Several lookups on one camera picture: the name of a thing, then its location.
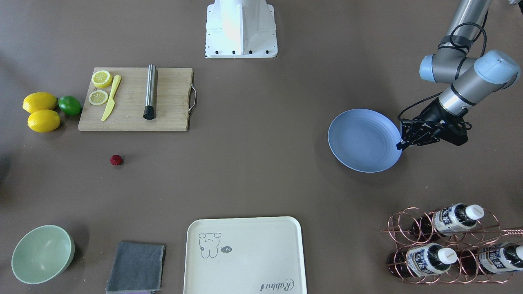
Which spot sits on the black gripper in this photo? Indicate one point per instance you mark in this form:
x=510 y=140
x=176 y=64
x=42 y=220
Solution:
x=433 y=112

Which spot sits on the blue plate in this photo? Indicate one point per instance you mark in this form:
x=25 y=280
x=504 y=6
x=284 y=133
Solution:
x=364 y=140

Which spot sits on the red strawberry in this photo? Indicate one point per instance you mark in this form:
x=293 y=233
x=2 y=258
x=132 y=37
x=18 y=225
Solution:
x=116 y=160

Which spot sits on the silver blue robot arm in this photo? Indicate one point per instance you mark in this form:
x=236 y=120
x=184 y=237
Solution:
x=470 y=80

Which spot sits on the dark drink bottle three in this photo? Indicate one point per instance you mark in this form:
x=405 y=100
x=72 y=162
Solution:
x=447 y=221

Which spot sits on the dark drink bottle two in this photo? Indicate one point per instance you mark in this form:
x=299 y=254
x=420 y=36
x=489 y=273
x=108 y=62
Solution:
x=420 y=261

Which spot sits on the dark drink bottle one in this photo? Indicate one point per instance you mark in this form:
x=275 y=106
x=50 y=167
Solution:
x=496 y=259

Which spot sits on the cream rabbit tray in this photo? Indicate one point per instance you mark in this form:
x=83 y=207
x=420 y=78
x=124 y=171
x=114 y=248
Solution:
x=262 y=255

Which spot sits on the wooden cutting board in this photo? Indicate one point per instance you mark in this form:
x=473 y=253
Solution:
x=172 y=103

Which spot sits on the yellow plastic knife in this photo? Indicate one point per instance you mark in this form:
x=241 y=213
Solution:
x=110 y=102

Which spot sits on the grey folded cloth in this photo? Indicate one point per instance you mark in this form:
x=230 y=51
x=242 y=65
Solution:
x=137 y=268

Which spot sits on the lemon half slice upper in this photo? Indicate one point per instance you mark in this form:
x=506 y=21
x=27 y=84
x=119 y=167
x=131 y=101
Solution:
x=101 y=79

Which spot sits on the lemon half slice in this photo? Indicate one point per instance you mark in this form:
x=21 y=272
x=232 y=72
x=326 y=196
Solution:
x=101 y=79
x=98 y=97

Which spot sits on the lemon half slice lower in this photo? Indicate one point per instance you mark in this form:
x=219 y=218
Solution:
x=98 y=97

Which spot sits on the green lime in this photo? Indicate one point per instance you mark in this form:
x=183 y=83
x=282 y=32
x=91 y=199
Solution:
x=70 y=105

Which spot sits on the yellow lemon front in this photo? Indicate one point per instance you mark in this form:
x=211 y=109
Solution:
x=43 y=121

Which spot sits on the yellow lemon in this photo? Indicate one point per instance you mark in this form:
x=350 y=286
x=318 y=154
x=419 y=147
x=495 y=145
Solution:
x=43 y=121
x=39 y=101

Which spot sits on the yellow lemon back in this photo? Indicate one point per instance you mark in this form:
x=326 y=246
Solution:
x=39 y=101

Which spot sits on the green bowl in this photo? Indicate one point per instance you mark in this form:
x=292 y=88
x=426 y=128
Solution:
x=42 y=254

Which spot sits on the copper wire bottle rack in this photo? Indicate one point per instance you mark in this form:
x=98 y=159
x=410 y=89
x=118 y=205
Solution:
x=488 y=232

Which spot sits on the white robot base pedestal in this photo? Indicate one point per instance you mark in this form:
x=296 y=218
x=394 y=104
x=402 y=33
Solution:
x=240 y=29

